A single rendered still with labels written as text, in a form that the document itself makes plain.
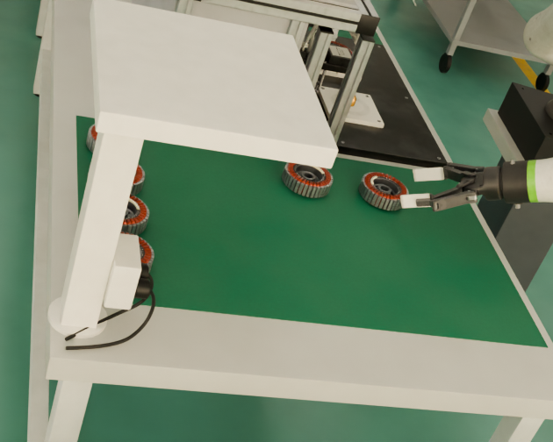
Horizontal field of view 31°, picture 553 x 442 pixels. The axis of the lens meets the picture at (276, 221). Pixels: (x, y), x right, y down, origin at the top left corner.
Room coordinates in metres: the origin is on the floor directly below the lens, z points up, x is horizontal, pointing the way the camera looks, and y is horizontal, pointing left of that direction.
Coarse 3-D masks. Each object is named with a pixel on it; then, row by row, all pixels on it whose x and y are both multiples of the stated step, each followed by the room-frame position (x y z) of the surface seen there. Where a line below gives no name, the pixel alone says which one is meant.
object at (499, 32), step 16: (432, 0) 5.12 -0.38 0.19; (448, 0) 5.21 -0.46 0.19; (464, 0) 5.30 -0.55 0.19; (480, 0) 5.39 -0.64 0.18; (496, 0) 5.49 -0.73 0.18; (448, 16) 4.97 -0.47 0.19; (464, 16) 4.68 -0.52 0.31; (480, 16) 5.14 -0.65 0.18; (496, 16) 5.23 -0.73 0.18; (512, 16) 5.32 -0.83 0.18; (448, 32) 4.75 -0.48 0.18; (464, 32) 4.82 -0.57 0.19; (480, 32) 4.90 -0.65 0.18; (496, 32) 4.98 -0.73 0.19; (512, 32) 5.06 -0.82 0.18; (448, 48) 4.70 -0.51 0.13; (480, 48) 4.73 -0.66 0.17; (496, 48) 4.76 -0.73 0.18; (512, 48) 4.84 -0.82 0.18; (448, 64) 4.65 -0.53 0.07; (544, 80) 4.87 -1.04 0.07
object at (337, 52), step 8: (328, 48) 2.30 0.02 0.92; (336, 48) 2.32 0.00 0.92; (344, 48) 2.33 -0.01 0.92; (328, 56) 2.28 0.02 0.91; (336, 56) 2.27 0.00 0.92; (344, 56) 2.29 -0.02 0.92; (328, 64) 2.26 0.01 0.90; (336, 64) 2.27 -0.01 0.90; (344, 64) 2.28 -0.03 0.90; (336, 72) 2.29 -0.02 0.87; (344, 72) 2.28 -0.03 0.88
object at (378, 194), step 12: (372, 180) 1.99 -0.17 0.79; (384, 180) 2.02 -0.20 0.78; (396, 180) 2.03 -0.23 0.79; (360, 192) 1.97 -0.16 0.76; (372, 192) 1.94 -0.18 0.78; (384, 192) 1.97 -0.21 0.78; (396, 192) 2.00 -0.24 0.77; (408, 192) 2.00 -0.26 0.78; (372, 204) 1.94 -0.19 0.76; (384, 204) 1.93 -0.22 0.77; (396, 204) 1.95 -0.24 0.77
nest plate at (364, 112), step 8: (320, 88) 2.37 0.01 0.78; (328, 88) 2.38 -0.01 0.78; (320, 96) 2.33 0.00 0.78; (328, 96) 2.33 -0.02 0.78; (336, 96) 2.35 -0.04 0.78; (360, 96) 2.40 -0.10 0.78; (368, 96) 2.42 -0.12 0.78; (328, 104) 2.29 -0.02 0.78; (360, 104) 2.35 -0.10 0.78; (368, 104) 2.37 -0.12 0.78; (328, 112) 2.25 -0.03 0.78; (352, 112) 2.29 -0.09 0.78; (360, 112) 2.31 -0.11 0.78; (368, 112) 2.33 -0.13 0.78; (376, 112) 2.34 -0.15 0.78; (352, 120) 2.26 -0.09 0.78; (360, 120) 2.27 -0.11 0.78; (368, 120) 2.28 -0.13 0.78; (376, 120) 2.30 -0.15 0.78
